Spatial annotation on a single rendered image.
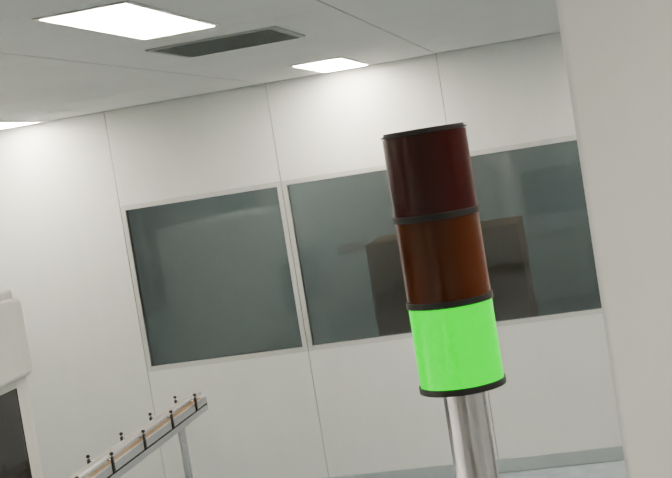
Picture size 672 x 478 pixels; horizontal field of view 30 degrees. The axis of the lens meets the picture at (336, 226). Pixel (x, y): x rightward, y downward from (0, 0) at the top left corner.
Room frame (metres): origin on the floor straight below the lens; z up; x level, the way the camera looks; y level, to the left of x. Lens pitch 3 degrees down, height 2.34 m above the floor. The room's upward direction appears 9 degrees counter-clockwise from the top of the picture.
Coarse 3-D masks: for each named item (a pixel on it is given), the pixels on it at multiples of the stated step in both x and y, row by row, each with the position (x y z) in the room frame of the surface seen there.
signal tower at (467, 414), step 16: (432, 128) 0.70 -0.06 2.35; (448, 128) 0.70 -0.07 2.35; (400, 224) 0.71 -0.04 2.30; (432, 304) 0.70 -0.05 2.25; (448, 304) 0.70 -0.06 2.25; (464, 304) 0.70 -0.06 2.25; (496, 384) 0.71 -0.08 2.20; (448, 400) 0.72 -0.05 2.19; (464, 400) 0.71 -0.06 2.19; (480, 400) 0.71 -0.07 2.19; (448, 416) 0.72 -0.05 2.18; (464, 416) 0.71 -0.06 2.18; (480, 416) 0.71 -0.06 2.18; (464, 432) 0.71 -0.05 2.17; (480, 432) 0.71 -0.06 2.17; (464, 448) 0.71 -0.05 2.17; (480, 448) 0.71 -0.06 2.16; (464, 464) 0.71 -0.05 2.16; (480, 464) 0.71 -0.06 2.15; (496, 464) 0.72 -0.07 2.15
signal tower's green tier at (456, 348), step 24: (432, 312) 0.70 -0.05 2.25; (456, 312) 0.70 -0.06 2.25; (480, 312) 0.70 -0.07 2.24; (432, 336) 0.70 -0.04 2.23; (456, 336) 0.70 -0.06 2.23; (480, 336) 0.70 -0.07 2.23; (432, 360) 0.71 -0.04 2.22; (456, 360) 0.70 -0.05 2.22; (480, 360) 0.70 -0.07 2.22; (432, 384) 0.71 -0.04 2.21; (456, 384) 0.70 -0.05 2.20; (480, 384) 0.70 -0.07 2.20
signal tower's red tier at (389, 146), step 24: (384, 144) 0.72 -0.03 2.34; (408, 144) 0.70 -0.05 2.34; (432, 144) 0.70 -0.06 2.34; (456, 144) 0.71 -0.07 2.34; (408, 168) 0.70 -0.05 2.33; (432, 168) 0.70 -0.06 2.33; (456, 168) 0.70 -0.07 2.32; (408, 192) 0.70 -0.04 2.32; (432, 192) 0.70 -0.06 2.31; (456, 192) 0.70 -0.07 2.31; (408, 216) 0.71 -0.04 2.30
